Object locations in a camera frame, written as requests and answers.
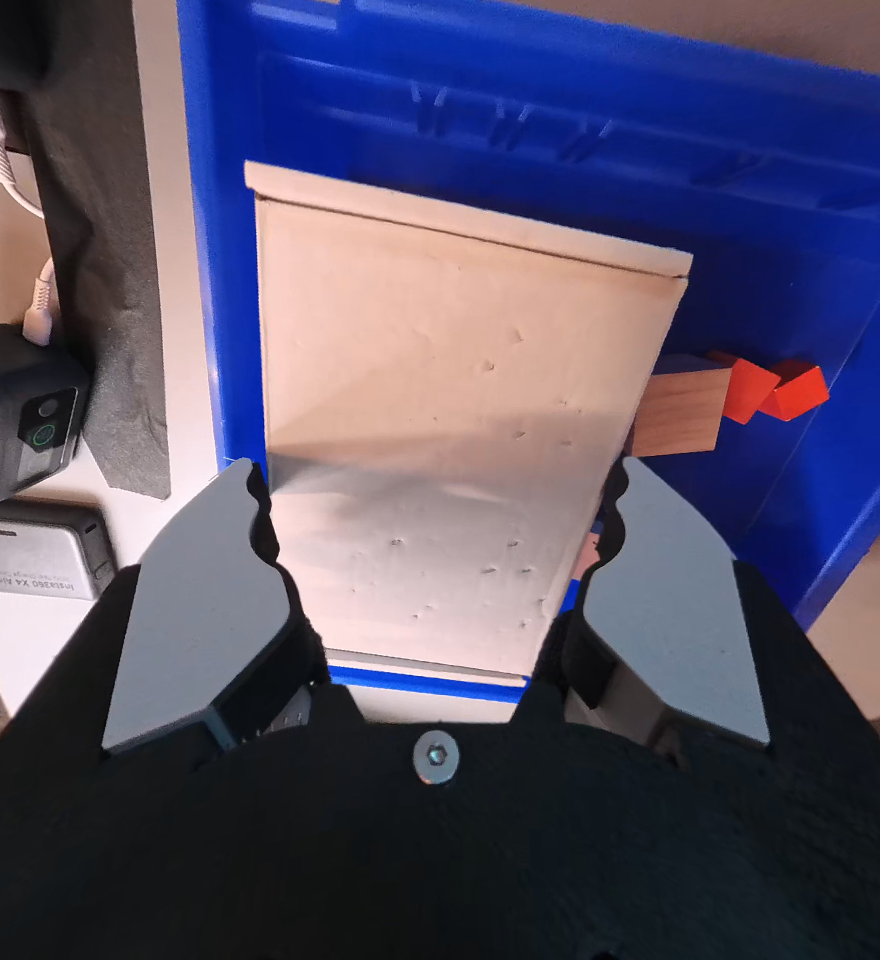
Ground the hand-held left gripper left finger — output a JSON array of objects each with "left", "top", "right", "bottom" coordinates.
[{"left": 101, "top": 457, "right": 314, "bottom": 753}]

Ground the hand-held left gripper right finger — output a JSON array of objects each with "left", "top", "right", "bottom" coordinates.
[{"left": 566, "top": 457, "right": 771, "bottom": 751}]

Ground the white cardboard box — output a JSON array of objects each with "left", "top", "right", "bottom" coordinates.
[{"left": 243, "top": 159, "right": 693, "bottom": 687}]

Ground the blue plastic bin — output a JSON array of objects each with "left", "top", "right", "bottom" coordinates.
[{"left": 176, "top": 0, "right": 880, "bottom": 706}]

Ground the natural wooden block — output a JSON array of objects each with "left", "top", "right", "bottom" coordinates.
[{"left": 629, "top": 367, "right": 734, "bottom": 457}]

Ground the red wooden block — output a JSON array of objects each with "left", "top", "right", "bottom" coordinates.
[
  {"left": 758, "top": 361, "right": 831, "bottom": 423},
  {"left": 710, "top": 351, "right": 782, "bottom": 425}
]

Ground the dark grey foam strip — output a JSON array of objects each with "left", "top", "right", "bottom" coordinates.
[{"left": 20, "top": 0, "right": 171, "bottom": 500}]

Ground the black round object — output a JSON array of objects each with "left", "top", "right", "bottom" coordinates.
[{"left": 0, "top": 0, "right": 90, "bottom": 91}]

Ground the silver camera case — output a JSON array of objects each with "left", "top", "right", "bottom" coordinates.
[{"left": 0, "top": 498, "right": 119, "bottom": 601}]

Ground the black and grey action camera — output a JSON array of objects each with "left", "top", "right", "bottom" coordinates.
[{"left": 0, "top": 324, "right": 92, "bottom": 515}]

